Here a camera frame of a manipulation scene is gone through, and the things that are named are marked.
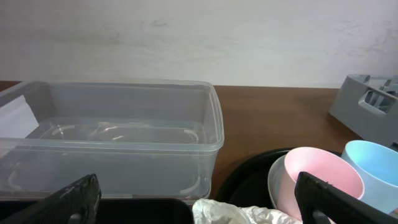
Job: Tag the clear plastic waste bin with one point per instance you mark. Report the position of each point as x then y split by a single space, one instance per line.
146 139

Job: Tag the round black serving tray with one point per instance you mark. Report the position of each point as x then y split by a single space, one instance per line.
248 184

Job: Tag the grey round plate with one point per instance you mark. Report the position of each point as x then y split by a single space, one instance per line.
273 180

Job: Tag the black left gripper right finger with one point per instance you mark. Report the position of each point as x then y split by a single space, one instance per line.
322 203

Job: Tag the blue plastic cup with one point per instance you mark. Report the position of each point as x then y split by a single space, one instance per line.
377 166

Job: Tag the grey dishwasher rack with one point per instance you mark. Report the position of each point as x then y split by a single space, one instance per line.
367 105

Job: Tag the black rectangular tray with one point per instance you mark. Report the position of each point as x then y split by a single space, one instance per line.
125 210

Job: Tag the white tissue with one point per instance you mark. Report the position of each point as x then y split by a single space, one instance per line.
206 211

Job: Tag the pink plastic cup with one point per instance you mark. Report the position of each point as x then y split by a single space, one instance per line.
322 164

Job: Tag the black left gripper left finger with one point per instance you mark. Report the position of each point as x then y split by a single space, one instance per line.
76 203

